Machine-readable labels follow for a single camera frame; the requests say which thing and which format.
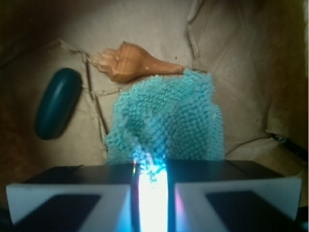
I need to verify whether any gripper white-taped left finger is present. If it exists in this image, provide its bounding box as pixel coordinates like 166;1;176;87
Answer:
6;164;140;232

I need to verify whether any light blue terry cloth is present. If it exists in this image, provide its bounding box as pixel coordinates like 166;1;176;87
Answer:
105;70;225;181

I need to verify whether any brown paper lined bin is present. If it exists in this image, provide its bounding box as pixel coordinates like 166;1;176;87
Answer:
0;0;309;184

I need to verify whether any brown spiral conch shell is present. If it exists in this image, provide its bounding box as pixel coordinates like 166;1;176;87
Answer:
88;42;185;83

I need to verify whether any gripper white-taped right finger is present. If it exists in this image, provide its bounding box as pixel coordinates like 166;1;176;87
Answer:
167;160;302;232

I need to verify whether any dark green oblong toy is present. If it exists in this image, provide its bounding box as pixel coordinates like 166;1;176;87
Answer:
35;68;82;140

